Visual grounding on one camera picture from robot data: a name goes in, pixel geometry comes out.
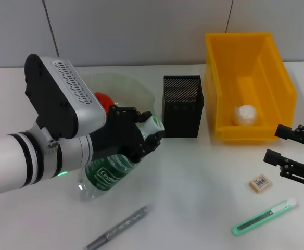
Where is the mint green utility knife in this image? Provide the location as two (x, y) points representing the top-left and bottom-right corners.
(231, 198), (298, 236)

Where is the white paper ball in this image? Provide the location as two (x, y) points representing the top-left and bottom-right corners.
(231, 104), (261, 127)

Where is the yellow plastic storage bin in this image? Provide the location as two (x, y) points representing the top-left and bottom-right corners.
(205, 32), (298, 143)

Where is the grey glitter marker pen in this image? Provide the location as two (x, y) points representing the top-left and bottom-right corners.
(86, 205), (151, 250)

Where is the clear glass bowl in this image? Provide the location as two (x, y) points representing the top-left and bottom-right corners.
(73, 74), (157, 123)

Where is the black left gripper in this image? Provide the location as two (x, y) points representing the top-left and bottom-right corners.
(89, 105), (166, 163)

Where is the black mesh pen holder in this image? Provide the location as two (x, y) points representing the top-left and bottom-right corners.
(163, 74), (205, 139)

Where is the clear water bottle green label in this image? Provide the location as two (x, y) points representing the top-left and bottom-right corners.
(78, 116), (166, 202)

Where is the beige eraser with barcode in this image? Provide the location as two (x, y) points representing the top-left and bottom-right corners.
(248, 174), (272, 194)

